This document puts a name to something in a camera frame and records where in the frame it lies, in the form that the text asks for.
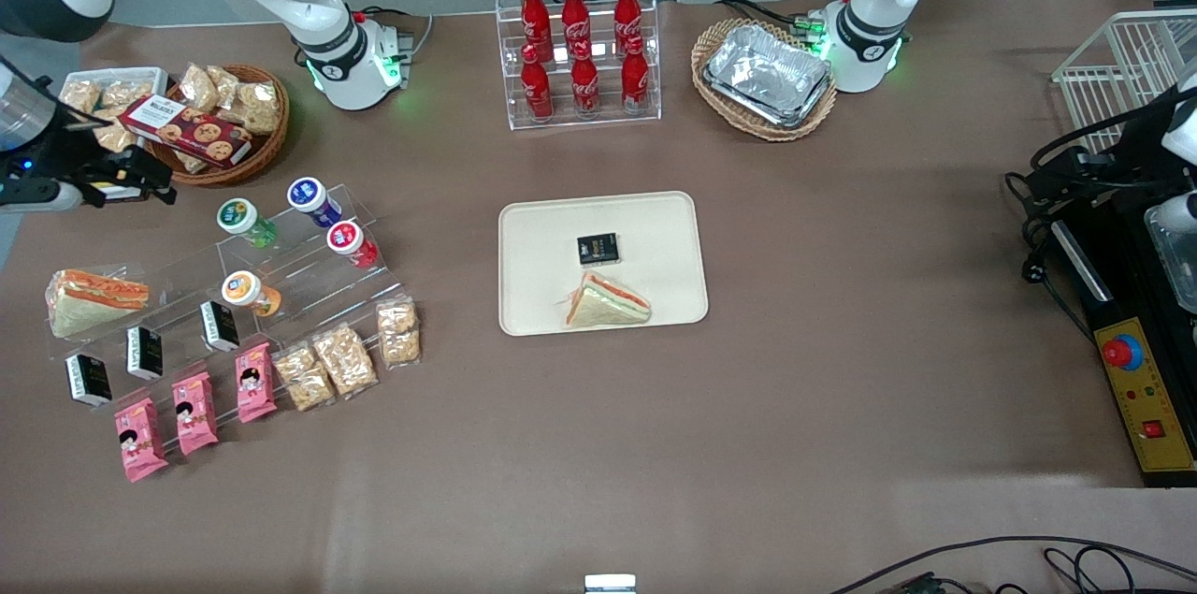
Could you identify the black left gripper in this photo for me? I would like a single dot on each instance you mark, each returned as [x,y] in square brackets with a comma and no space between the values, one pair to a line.
[1125,166]

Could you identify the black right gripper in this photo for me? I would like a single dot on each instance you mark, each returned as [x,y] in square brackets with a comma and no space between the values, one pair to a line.
[77,166]

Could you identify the green gum bottle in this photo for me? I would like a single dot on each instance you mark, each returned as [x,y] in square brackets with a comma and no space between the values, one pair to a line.
[245,222]

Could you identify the orange gum bottle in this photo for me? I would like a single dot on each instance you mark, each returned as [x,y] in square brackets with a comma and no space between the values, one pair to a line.
[251,293]

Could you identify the blue gum bottle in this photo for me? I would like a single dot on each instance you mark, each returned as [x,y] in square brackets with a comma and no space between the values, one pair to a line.
[313,201]

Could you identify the red gum bottle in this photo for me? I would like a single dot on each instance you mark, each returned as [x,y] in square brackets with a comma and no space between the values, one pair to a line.
[352,243]

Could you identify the aluminium foil tray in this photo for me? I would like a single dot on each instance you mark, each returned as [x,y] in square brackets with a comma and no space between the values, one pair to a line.
[767,70]

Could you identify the beige plastic tray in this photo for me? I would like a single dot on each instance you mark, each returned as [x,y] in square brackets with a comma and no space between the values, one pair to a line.
[655,229]

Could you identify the small black gum box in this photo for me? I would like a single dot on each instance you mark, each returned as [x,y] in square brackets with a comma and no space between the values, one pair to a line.
[598,249]

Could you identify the clear bagged puffed snack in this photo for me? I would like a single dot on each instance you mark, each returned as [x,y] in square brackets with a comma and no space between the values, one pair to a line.
[79,95]
[260,108]
[304,376]
[112,137]
[399,332]
[126,94]
[198,87]
[344,358]
[227,81]

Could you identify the red cookie box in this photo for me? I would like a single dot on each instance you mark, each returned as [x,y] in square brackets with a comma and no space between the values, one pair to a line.
[187,128]

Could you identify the white rectangular snack container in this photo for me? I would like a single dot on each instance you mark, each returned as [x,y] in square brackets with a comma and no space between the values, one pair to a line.
[140,75]

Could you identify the black equipment base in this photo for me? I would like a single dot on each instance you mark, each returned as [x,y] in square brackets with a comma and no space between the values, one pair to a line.
[1113,285]

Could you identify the wicker basket with snacks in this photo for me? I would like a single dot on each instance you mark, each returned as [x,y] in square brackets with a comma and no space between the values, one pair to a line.
[266,150]

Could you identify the clear plastic container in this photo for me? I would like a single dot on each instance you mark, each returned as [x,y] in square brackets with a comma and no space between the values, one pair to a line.
[1176,262]

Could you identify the wrapped triangle sandwich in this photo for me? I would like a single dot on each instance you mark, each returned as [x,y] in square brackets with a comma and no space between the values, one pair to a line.
[606,304]
[89,299]

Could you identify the black and white box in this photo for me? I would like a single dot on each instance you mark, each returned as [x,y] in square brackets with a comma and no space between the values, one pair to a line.
[144,352]
[219,325]
[88,379]

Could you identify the red emergency stop button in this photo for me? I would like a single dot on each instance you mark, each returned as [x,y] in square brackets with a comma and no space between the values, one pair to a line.
[1120,352]

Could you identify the clear acrylic step display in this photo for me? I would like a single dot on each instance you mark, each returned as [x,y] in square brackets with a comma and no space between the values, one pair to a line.
[309,281]

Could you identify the pink snack packet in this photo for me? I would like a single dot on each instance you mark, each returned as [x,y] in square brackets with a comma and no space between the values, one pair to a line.
[194,412]
[254,382]
[140,440]

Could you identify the yellow emergency stop box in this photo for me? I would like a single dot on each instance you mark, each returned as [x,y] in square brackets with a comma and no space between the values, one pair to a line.
[1150,407]

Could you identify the wicker basket with foil trays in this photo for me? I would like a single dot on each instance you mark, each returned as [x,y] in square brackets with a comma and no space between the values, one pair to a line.
[814,122]

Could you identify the red cola bottle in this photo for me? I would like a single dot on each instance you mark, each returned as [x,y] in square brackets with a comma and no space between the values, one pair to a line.
[635,79]
[535,9]
[584,84]
[574,12]
[627,9]
[537,89]

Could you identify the clear acrylic bottle rack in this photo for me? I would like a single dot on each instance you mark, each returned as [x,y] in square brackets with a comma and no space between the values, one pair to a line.
[645,108]

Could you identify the small silver device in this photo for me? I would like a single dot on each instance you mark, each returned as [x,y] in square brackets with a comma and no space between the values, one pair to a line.
[610,584]

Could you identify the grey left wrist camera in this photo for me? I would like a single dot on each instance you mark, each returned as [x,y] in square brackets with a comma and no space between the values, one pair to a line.
[1176,212]

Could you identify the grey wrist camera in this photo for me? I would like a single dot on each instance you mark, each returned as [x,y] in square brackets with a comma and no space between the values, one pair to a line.
[33,195]
[1176,212]

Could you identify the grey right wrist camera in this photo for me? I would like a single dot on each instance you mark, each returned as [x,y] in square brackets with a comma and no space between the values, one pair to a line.
[33,195]

